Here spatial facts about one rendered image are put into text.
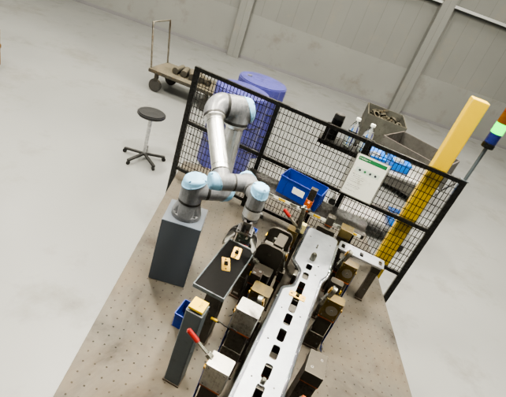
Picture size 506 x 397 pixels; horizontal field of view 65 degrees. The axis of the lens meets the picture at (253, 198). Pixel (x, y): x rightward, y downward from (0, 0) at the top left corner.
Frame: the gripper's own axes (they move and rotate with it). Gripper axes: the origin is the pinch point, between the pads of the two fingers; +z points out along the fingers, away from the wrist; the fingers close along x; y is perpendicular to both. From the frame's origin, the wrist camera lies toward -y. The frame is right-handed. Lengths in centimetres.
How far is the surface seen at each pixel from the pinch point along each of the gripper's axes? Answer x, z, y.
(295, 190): 21, 8, -92
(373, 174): 65, -17, -104
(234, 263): 0.8, 2.7, 7.1
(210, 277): -6.2, 2.7, 20.9
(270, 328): 25.2, 18.6, 19.4
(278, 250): 18.1, 0.2, -10.0
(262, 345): 23.5, 18.7, 29.8
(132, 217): -101, 119, -144
